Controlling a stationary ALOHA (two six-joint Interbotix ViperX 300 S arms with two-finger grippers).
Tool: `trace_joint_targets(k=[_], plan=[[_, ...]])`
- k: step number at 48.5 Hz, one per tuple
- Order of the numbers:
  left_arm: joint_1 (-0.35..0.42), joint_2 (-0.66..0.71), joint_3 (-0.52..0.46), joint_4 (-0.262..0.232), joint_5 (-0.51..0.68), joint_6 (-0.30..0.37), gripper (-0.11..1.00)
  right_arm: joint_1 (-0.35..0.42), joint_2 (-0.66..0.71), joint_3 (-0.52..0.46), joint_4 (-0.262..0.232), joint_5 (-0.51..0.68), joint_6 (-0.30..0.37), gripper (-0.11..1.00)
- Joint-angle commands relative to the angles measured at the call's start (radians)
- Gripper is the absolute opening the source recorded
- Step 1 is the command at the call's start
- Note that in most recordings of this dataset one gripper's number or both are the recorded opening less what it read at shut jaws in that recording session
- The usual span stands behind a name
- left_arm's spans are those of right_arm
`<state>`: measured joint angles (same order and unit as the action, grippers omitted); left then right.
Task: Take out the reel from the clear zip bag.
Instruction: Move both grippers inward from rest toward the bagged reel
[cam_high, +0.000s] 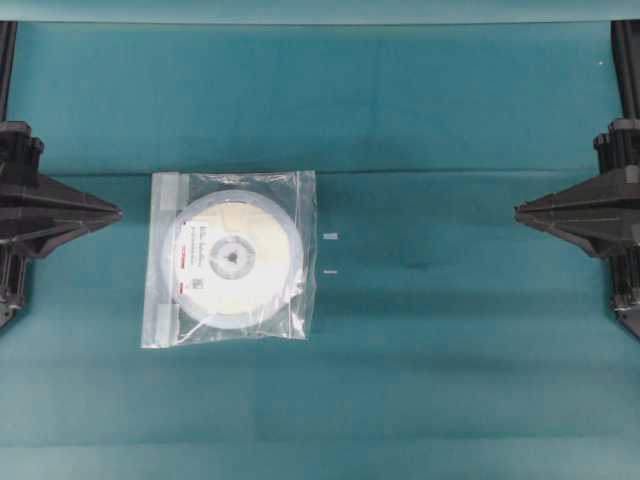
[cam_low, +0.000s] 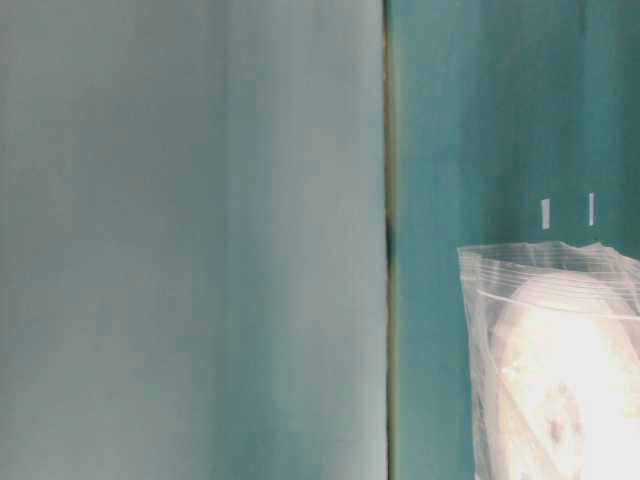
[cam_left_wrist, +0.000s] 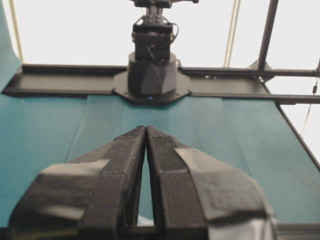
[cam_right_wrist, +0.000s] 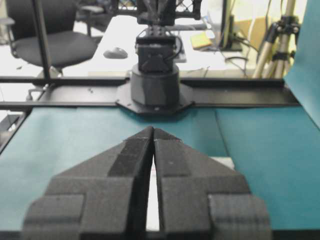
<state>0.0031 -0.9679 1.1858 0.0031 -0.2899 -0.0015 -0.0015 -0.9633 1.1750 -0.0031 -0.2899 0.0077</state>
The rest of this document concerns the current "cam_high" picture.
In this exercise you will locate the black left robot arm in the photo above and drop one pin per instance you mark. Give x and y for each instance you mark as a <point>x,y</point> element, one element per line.
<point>38,214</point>

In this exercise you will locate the clear zip bag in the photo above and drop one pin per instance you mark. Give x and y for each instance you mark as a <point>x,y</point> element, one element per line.
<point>164,324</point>

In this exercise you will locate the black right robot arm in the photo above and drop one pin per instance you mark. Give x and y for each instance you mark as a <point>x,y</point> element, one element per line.
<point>618,154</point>

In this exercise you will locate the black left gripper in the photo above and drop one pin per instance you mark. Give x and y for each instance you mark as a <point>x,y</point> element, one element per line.
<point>20,154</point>

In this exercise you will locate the white component reel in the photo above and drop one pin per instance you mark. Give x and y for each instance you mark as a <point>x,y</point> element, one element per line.
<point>235,259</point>

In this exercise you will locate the teal table mat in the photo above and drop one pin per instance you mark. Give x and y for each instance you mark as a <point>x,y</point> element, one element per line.
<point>448,342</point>

